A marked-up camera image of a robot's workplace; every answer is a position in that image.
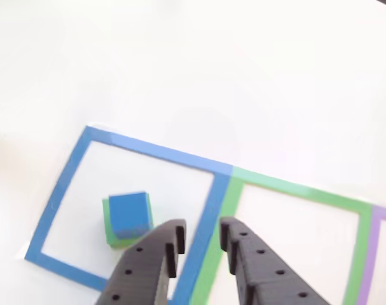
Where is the green cube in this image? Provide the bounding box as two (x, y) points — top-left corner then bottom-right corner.
(102, 190), (155, 250)

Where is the small blue cube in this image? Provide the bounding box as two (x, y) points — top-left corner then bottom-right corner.
(109, 191), (155, 241)

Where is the green square frame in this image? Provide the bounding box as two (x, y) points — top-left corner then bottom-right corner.
(188, 166), (375, 305)

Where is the blue square frame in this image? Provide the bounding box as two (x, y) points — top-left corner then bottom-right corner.
(24, 125), (235, 305)

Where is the purple square frame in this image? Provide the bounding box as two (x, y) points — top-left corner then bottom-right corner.
(354, 205), (386, 305)

